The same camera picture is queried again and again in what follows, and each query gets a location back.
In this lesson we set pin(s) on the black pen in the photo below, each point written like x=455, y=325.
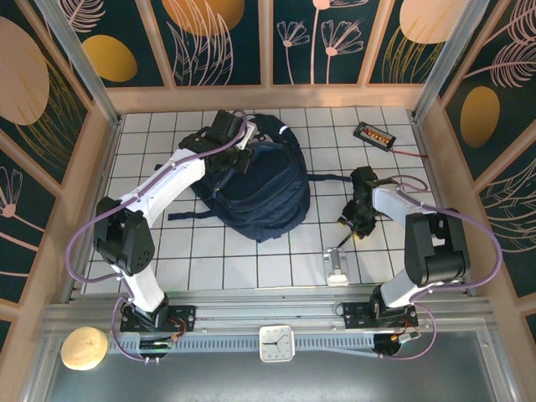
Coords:
x=344, y=242

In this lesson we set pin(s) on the navy blue backpack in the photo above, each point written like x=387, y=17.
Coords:
x=259, y=197

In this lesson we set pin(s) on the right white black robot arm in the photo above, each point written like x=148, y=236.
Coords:
x=393, y=205

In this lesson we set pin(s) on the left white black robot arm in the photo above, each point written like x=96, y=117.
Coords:
x=167, y=188

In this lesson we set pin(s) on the black device orange display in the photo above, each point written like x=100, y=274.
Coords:
x=374, y=135

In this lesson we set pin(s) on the right controller circuit board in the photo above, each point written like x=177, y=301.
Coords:
x=404, y=337

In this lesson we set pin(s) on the controller circuit board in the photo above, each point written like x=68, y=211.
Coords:
x=404, y=337
x=157, y=343

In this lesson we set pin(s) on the white square clock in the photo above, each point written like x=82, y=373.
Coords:
x=277, y=343

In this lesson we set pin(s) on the left controller circuit board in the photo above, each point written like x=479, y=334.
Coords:
x=157, y=343

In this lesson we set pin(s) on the round yellow sponge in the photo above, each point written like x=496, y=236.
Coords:
x=84, y=348

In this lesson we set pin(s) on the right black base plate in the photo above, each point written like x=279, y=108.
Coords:
x=356, y=314

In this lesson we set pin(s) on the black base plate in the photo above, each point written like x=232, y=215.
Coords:
x=356, y=314
x=186, y=318

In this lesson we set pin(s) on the aluminium mounting rail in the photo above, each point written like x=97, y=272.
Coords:
x=268, y=312

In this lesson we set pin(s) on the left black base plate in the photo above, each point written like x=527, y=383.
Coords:
x=186, y=318

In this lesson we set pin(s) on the aluminium frame post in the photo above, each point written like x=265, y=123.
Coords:
x=79, y=63
x=448, y=58

